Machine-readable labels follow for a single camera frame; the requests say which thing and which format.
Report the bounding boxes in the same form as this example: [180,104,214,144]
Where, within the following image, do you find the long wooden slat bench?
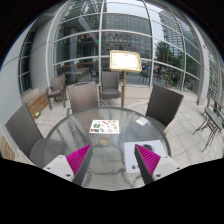
[0,92,50,161]

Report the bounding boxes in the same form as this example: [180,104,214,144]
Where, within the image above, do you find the colourful laminated picture sheet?
[88,119,120,135]

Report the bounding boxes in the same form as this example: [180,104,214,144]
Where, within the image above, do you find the gold framed menu stand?
[108,49,143,109]

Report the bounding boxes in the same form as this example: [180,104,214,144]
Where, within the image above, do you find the grey wicker armchair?
[45,73,67,110]
[4,102,48,169]
[145,84,185,134]
[98,70,123,108]
[65,81,101,117]

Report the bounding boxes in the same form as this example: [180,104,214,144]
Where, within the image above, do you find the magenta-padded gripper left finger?
[43,143,94,186]

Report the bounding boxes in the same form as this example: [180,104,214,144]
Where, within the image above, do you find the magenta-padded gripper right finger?
[134,143,182,185]

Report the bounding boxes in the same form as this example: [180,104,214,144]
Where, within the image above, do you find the white printed mouse pad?
[123,139,167,174]

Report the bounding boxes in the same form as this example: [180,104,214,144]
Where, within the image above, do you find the black metal wire chair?
[192,96,224,154]

